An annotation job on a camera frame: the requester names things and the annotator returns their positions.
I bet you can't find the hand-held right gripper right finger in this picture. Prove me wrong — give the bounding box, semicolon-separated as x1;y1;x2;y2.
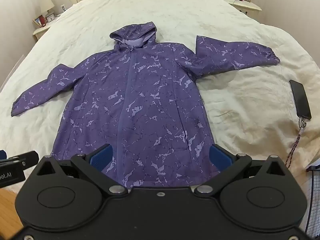
194;145;288;197

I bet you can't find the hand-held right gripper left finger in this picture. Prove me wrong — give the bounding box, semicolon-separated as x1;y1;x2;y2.
34;144;128;196

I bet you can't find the purple patterned hooded jacket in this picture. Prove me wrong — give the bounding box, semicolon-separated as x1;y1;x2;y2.
10;21;280;188

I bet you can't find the black smartphone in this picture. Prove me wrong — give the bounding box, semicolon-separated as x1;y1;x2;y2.
289;79;312;120

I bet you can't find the cream nightstand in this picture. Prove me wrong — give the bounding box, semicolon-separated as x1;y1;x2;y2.
32;12;62;42
217;0;262;15

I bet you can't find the cream quilted bed cover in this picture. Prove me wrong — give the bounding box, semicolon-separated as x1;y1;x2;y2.
0;0;320;195

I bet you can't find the white table lamp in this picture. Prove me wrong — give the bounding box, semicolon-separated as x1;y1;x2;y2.
40;0;55;18

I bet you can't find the braided phone lanyard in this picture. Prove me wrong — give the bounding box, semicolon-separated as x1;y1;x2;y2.
285;117;307;169

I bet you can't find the black wire mesh fence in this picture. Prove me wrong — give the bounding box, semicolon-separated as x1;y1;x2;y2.
305;166;320;236

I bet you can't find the red photo frame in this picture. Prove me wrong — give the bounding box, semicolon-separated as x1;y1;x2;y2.
33;15;48;28

